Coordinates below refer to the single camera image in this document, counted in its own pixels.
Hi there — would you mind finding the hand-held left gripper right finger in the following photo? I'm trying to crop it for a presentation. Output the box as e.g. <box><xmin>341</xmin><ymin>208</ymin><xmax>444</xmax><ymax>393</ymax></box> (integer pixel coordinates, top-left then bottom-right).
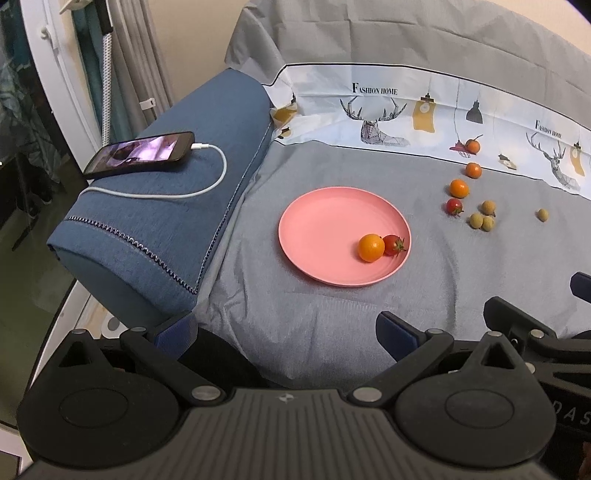
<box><xmin>347</xmin><ymin>312</ymin><xmax>532</xmax><ymax>408</ymax></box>

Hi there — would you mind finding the white charging cable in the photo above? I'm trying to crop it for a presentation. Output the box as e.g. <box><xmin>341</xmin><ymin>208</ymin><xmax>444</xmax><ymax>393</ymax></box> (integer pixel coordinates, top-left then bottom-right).
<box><xmin>76</xmin><ymin>143</ymin><xmax>228</xmax><ymax>200</ymax></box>

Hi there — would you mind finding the grey curtain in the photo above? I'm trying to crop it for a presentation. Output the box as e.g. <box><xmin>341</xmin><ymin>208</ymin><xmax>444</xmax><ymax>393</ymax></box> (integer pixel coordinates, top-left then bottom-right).
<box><xmin>107</xmin><ymin>0</ymin><xmax>177</xmax><ymax>139</ymax></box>

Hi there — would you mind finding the white door frame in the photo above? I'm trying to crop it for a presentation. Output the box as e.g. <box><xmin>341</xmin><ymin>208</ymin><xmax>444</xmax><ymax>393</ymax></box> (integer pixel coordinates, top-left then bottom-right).
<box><xmin>21</xmin><ymin>0</ymin><xmax>105</xmax><ymax>158</ymax></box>

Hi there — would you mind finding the orange tomato on plate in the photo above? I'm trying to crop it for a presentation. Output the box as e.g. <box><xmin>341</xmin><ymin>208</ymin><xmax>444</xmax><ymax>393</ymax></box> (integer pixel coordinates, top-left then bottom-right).
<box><xmin>358</xmin><ymin>233</ymin><xmax>386</xmax><ymax>263</ymax></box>

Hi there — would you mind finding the black smartphone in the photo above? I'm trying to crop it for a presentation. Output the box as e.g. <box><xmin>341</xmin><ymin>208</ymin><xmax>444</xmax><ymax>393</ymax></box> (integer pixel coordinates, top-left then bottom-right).
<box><xmin>82</xmin><ymin>131</ymin><xmax>197</xmax><ymax>181</ymax></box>

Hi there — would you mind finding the grey printed bed sheet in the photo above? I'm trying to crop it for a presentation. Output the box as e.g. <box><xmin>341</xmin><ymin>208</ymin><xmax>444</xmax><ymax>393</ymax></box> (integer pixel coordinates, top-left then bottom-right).
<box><xmin>191</xmin><ymin>63</ymin><xmax>591</xmax><ymax>391</ymax></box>

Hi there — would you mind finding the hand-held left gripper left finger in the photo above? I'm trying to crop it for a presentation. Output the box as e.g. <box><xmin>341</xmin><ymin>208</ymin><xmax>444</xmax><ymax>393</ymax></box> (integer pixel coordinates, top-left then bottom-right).
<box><xmin>39</xmin><ymin>311</ymin><xmax>227</xmax><ymax>407</ymax></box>

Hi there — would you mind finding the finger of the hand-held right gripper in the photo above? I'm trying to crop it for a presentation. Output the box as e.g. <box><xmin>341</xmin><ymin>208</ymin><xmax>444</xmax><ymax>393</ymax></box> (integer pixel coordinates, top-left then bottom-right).
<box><xmin>482</xmin><ymin>296</ymin><xmax>559</xmax><ymax>352</ymax></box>
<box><xmin>570</xmin><ymin>272</ymin><xmax>591</xmax><ymax>303</ymax></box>

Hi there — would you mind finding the pink plate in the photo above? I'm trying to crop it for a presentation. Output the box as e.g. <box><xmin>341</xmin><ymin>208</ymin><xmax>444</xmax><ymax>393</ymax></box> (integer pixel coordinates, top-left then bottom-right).
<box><xmin>278</xmin><ymin>186</ymin><xmax>412</xmax><ymax>288</ymax></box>

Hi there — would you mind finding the grey quilt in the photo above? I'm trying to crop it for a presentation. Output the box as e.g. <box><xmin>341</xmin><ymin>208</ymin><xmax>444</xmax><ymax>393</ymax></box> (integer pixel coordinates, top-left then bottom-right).
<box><xmin>225</xmin><ymin>0</ymin><xmax>591</xmax><ymax>139</ymax></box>

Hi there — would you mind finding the black white braided cord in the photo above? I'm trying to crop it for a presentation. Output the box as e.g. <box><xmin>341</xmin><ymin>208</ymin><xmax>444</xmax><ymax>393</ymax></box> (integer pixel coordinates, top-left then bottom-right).
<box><xmin>95</xmin><ymin>0</ymin><xmax>115</xmax><ymax>147</ymax></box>

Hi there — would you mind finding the blue cushion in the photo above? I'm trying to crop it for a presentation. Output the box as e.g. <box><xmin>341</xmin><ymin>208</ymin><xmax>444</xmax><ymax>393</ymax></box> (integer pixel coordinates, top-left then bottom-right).
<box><xmin>47</xmin><ymin>67</ymin><xmax>274</xmax><ymax>329</ymax></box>

